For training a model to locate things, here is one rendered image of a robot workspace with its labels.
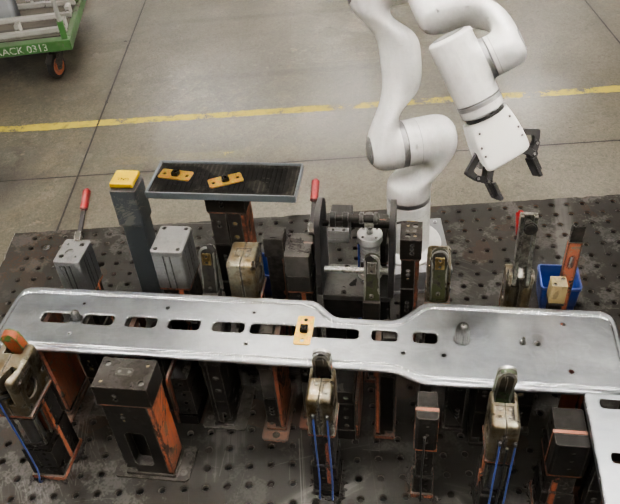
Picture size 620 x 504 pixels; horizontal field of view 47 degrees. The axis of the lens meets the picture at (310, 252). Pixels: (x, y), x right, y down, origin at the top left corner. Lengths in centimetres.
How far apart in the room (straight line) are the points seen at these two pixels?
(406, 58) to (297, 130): 243
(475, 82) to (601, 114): 308
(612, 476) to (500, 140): 64
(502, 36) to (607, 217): 118
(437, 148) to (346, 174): 196
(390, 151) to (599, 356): 68
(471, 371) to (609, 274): 83
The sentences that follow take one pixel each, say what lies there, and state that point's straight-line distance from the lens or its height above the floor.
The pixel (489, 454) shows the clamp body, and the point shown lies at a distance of 145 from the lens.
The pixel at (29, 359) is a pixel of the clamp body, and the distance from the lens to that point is 161.
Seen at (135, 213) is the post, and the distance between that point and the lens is 186.
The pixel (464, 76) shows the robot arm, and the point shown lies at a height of 153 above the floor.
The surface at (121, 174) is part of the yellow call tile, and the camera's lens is 185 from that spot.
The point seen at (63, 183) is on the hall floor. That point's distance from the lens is 407.
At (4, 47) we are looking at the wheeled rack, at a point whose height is 27.
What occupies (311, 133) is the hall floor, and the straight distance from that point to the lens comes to 411.
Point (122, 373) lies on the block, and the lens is 153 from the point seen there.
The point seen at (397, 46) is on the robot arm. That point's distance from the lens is 175.
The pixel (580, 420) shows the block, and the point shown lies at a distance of 150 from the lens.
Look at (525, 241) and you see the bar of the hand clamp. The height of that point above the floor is 115.
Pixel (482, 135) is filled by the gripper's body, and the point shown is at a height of 142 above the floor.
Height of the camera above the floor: 215
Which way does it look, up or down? 41 degrees down
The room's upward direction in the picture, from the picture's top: 5 degrees counter-clockwise
